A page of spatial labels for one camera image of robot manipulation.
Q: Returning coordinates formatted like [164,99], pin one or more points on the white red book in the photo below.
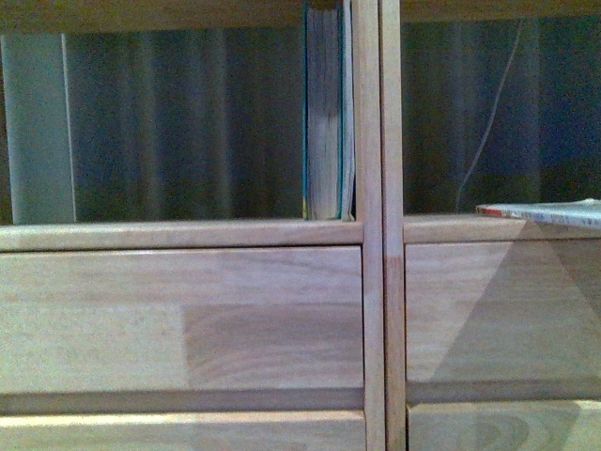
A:
[583,213]

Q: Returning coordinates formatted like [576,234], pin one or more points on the left wooden shelf cabinet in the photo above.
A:
[365,233]

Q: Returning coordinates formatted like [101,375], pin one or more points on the wooden shelf cabinet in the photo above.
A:
[365,233]
[401,229]

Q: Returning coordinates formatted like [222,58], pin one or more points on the dark curtain behind shelf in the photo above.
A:
[202,125]

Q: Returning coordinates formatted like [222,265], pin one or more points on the right wooden shelf cabinet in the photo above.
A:
[401,229]

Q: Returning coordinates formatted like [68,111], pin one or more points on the thin white upright book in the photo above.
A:
[348,166]

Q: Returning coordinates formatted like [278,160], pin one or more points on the teal cover upright book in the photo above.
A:
[322,112]

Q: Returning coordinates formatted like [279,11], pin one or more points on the upper left wooden drawer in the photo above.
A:
[202,320]

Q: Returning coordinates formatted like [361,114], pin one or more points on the wooden drawer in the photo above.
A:
[503,311]
[507,425]
[317,430]
[202,320]

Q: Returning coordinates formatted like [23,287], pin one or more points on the upper right wooden drawer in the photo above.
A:
[503,311]

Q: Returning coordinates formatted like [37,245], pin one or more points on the lower left wooden drawer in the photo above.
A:
[317,430]

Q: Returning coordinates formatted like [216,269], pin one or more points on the lower right wooden drawer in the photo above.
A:
[507,425]

